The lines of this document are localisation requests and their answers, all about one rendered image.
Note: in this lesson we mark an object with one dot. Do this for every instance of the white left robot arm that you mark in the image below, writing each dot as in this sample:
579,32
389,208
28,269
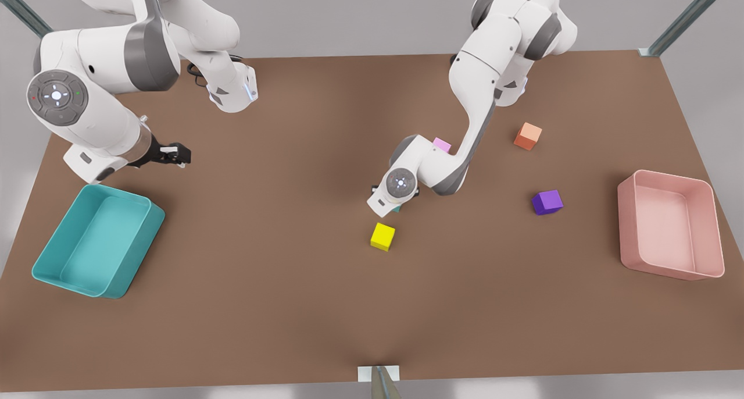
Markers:
482,79

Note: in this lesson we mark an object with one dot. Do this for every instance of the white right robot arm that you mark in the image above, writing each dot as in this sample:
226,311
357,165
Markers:
99,56

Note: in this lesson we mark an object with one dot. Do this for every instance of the yellow cube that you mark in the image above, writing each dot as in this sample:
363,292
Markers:
383,237

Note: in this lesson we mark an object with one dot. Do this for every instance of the pink cube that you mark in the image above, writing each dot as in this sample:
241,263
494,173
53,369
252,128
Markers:
443,145

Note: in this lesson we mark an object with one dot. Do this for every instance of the teal plastic tray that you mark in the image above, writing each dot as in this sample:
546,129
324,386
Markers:
96,242

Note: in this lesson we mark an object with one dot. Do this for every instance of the orange cube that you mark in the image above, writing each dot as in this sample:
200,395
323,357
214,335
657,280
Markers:
528,136

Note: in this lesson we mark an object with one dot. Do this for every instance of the purple cube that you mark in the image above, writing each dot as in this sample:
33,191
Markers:
547,202

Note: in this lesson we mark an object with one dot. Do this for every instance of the pink plastic tray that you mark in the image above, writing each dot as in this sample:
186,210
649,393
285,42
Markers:
671,224

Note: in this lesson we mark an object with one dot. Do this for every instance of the silver frame post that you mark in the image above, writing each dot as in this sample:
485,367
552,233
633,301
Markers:
686,18
23,10
381,381

